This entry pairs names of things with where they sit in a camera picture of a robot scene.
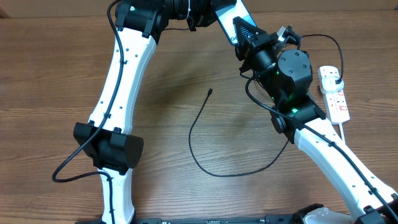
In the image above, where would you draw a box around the blue Galaxy smartphone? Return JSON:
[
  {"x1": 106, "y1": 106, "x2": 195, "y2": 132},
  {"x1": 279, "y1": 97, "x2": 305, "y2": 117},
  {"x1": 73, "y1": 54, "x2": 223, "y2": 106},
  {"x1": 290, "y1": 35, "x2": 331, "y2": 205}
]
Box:
[{"x1": 215, "y1": 0, "x2": 257, "y2": 46}]

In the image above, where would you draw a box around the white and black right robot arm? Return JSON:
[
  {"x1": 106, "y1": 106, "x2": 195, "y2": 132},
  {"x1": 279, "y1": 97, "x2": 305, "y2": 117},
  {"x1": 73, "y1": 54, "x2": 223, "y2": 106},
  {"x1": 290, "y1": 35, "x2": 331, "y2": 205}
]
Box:
[{"x1": 233, "y1": 17, "x2": 397, "y2": 223}]

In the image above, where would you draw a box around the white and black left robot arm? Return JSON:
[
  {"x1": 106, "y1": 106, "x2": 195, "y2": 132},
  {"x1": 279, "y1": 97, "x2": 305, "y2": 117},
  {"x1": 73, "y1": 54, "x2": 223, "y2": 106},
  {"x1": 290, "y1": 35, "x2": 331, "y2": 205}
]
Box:
[{"x1": 73, "y1": 1, "x2": 236, "y2": 223}]

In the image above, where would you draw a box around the white charger plug adapter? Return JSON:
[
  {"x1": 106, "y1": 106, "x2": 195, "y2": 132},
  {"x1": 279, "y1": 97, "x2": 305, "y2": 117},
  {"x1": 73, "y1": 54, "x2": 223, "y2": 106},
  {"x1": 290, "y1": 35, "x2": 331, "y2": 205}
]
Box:
[{"x1": 320, "y1": 77, "x2": 345, "y2": 94}]

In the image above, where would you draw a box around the white power strip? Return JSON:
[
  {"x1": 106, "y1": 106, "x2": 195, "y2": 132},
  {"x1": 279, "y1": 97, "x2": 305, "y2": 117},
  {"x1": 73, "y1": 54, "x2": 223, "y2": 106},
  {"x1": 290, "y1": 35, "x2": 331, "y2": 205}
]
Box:
[{"x1": 317, "y1": 65, "x2": 350, "y2": 124}]

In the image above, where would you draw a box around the black charger cable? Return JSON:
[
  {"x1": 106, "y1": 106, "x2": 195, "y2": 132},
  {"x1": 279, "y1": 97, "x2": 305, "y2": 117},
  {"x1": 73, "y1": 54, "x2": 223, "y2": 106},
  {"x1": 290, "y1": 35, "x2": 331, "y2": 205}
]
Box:
[{"x1": 188, "y1": 34, "x2": 345, "y2": 178}]

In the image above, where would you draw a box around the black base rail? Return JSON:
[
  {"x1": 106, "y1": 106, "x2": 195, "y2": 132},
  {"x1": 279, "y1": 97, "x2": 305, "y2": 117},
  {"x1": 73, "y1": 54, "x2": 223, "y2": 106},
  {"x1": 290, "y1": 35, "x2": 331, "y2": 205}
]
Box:
[{"x1": 133, "y1": 214, "x2": 293, "y2": 224}]

